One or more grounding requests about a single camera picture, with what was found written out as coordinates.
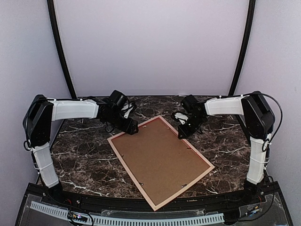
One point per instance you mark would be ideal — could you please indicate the black enclosure post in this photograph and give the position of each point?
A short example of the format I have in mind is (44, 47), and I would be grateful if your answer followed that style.
(59, 48)
(244, 45)

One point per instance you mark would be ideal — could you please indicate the brown cardboard backing board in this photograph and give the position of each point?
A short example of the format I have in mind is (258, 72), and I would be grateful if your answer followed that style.
(160, 160)

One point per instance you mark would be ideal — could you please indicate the grey slotted cable duct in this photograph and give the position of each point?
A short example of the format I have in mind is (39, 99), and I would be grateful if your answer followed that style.
(123, 218)

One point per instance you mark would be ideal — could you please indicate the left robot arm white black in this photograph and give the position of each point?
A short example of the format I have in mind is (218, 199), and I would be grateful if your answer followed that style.
(113, 110)

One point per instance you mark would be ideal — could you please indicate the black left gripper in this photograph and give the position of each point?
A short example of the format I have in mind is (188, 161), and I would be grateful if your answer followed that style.
(125, 128)

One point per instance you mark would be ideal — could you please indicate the wooden picture frame red edge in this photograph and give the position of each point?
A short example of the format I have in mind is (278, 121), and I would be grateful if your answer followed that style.
(122, 153)

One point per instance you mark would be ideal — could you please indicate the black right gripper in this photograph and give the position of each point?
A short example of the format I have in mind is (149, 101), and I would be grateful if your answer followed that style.
(186, 133)

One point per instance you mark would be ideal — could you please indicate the left black enclosure post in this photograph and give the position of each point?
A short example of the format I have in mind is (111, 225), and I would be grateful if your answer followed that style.
(59, 48)

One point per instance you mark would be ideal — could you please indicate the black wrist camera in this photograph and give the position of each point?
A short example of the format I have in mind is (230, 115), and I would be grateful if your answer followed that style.
(195, 111)
(120, 103)

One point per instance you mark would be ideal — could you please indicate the right black enclosure post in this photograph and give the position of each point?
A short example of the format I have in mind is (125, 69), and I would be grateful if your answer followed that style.
(244, 45)

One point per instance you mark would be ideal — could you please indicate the small green circuit board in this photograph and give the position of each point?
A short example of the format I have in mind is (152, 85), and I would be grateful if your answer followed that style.
(75, 217)

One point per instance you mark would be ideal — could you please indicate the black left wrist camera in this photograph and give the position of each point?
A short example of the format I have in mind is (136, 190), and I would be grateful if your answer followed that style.
(120, 103)

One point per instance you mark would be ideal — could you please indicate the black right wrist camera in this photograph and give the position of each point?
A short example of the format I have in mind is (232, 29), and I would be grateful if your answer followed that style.
(195, 111)

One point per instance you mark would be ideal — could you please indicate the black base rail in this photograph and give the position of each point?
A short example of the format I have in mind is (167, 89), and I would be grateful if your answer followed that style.
(267, 195)

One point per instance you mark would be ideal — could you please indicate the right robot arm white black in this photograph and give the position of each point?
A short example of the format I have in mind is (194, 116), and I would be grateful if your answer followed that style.
(259, 122)

